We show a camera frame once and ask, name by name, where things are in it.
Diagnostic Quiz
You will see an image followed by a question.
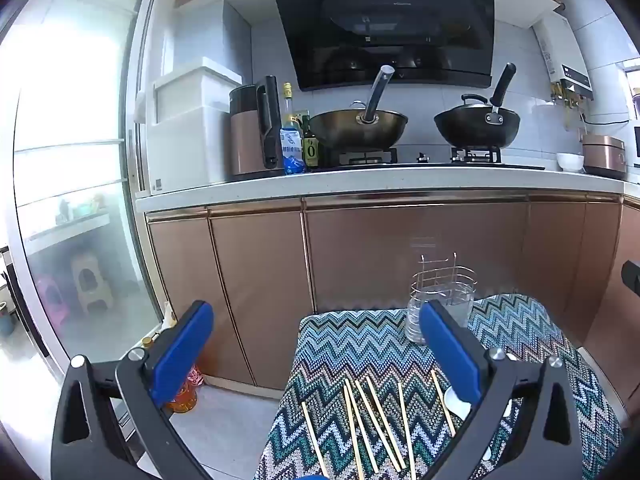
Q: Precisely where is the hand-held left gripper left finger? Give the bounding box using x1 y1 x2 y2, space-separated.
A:
50 300 216 480

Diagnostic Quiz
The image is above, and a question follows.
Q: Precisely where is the white water heater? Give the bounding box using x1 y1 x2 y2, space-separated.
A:
532 12 596 102

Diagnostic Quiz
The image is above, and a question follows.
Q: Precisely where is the white storage bin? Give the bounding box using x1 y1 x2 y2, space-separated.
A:
147 56 244 194

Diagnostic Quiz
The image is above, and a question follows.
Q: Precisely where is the rose gold rice cooker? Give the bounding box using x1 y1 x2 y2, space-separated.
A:
581 134 627 179

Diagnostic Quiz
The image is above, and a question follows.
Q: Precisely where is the glass sliding door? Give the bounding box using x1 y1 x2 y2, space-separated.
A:
0 0 168 376

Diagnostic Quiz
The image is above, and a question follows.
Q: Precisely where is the dark bottle with green label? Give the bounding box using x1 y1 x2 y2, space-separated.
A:
301 115 321 170

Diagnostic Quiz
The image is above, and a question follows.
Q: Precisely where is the steel wok lid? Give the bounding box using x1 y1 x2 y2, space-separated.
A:
452 93 506 114

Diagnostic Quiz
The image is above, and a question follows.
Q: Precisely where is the beige plastic stool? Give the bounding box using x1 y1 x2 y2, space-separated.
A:
70 252 115 317

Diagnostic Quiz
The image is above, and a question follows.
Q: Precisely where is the wire utensil holder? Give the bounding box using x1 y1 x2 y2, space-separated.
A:
406 252 476 346

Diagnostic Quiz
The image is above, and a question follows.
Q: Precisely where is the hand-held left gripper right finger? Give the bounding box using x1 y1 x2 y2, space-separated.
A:
419 300 582 480

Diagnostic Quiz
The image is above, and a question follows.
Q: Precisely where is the pink plastic stool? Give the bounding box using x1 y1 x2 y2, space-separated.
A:
35 275 71 334

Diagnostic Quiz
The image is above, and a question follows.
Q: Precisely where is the black power cable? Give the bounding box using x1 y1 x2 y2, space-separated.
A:
581 109 637 127

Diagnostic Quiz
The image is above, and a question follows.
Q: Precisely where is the black wok with black handle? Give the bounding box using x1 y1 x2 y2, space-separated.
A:
433 62 521 150

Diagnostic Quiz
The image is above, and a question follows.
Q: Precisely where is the row of chopsticks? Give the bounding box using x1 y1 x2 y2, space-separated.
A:
300 370 458 480

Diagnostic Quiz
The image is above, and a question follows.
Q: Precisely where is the brown kitchen base cabinet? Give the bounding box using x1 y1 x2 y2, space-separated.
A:
144 194 640 407

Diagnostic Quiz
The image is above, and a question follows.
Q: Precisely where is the black gas stove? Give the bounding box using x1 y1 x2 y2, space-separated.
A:
310 146 547 172

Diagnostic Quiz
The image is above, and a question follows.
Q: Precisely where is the amber oil bottle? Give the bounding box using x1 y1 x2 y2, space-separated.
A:
165 364 199 414

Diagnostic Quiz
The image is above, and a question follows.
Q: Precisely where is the bronze wok with steel handle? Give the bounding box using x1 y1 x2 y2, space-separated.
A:
309 65 409 152

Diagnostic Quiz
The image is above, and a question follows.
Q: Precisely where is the zigzag knitted cloth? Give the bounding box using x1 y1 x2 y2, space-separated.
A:
252 292 626 480

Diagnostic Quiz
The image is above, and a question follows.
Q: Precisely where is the blue and white packet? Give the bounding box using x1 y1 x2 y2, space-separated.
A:
278 127 307 175

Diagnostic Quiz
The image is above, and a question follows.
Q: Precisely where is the clear bottle with yellow cap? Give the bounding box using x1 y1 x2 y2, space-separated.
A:
280 82 302 133

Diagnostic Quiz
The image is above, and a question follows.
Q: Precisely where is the black range hood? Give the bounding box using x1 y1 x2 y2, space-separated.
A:
267 0 497 92

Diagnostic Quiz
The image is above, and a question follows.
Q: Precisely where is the pale ceramic spoon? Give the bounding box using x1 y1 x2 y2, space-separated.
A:
444 386 474 419

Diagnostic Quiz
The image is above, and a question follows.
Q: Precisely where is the rose gold electric jug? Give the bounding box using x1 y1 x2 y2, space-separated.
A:
229 75 286 177

